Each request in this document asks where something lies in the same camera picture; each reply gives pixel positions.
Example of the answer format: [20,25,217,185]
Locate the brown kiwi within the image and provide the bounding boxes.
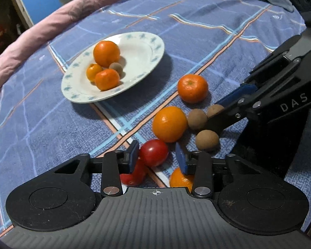
[206,104,224,119]
[187,109,208,131]

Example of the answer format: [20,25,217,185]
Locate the small orange kumquat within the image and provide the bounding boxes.
[86,63,103,82]

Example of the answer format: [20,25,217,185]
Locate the blue plaid bedsheet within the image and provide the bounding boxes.
[0,0,305,234]

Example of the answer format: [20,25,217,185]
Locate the brown kiwi fruit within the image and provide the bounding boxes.
[196,130,220,151]
[109,62,123,75]

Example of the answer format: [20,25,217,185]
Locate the small tangerine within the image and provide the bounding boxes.
[177,74,208,104]

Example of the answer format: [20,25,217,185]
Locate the red cherry tomato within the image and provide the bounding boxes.
[139,139,169,167]

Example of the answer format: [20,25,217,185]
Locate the medium orange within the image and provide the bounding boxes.
[152,106,188,143]

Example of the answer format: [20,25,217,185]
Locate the small mandarin orange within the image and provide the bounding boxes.
[94,69,120,91]

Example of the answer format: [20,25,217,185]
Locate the large orange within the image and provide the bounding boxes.
[93,40,121,68]

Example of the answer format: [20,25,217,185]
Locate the pink floral comforter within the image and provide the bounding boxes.
[0,0,120,89]

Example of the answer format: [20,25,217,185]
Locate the white floral plate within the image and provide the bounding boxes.
[61,32,164,104]

